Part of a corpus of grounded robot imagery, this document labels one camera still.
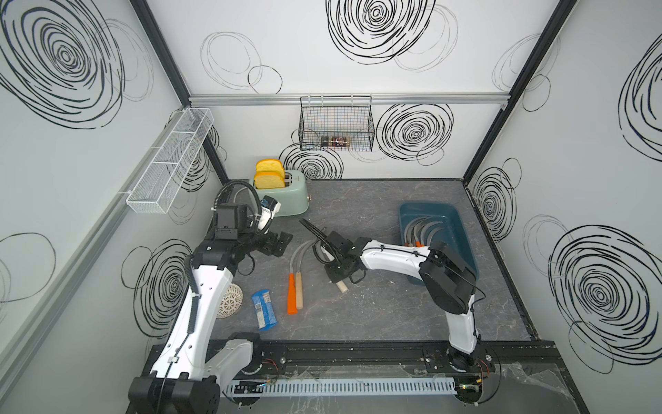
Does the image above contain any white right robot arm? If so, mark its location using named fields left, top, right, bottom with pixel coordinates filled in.
left=320, top=231, right=479, bottom=356

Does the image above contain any white plastic strainer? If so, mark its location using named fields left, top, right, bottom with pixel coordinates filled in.
left=217, top=284, right=244, bottom=319

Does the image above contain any yellow toast slice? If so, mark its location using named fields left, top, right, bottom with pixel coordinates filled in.
left=253, top=171, right=286, bottom=190
left=255, top=159, right=285, bottom=177

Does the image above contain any white slotted cable duct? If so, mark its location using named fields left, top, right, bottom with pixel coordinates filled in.
left=224, top=378, right=457, bottom=398

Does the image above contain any teal plastic storage box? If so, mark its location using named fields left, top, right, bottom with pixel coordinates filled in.
left=398, top=201, right=479, bottom=279

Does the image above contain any blue snack packet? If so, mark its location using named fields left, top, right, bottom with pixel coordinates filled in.
left=251, top=289, right=278, bottom=331

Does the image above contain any black wire wall basket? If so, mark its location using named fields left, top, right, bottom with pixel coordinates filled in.
left=298, top=95, right=376, bottom=152

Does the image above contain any white wire wall shelf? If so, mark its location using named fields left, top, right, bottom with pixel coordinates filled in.
left=126, top=107, right=214, bottom=214

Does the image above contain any wooden handle sickle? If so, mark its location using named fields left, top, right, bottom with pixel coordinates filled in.
left=426, top=226, right=444, bottom=247
left=291, top=240, right=315, bottom=311
left=320, top=246, right=348, bottom=293

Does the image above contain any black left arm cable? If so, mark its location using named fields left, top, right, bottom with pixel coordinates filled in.
left=213, top=179, right=263, bottom=229

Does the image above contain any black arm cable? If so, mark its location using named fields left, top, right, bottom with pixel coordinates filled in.
left=213, top=179, right=263, bottom=229
left=299, top=218, right=342, bottom=265

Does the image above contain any orange handle sickle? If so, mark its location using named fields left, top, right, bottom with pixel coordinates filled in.
left=404, top=217, right=429, bottom=246
left=287, top=262, right=299, bottom=315
left=415, top=221, right=442, bottom=246

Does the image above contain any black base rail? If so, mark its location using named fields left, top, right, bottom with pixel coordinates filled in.
left=244, top=338, right=561, bottom=375

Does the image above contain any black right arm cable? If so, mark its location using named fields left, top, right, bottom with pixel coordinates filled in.
left=299, top=218, right=342, bottom=265

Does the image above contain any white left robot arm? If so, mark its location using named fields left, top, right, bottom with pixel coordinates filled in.
left=129, top=196, right=293, bottom=413

